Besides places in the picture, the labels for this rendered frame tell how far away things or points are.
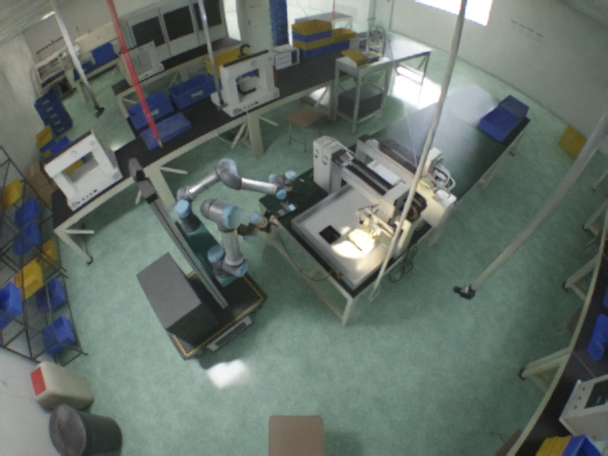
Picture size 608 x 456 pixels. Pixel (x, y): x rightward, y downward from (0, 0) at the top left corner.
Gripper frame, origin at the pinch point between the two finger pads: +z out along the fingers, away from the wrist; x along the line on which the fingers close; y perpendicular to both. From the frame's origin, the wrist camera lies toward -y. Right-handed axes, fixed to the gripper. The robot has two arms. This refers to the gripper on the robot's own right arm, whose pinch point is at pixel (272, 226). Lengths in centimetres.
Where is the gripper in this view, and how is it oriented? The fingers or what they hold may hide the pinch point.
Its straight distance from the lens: 213.2
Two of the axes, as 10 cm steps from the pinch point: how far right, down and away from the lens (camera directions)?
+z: 2.0, 2.1, 9.6
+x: 9.5, 2.0, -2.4
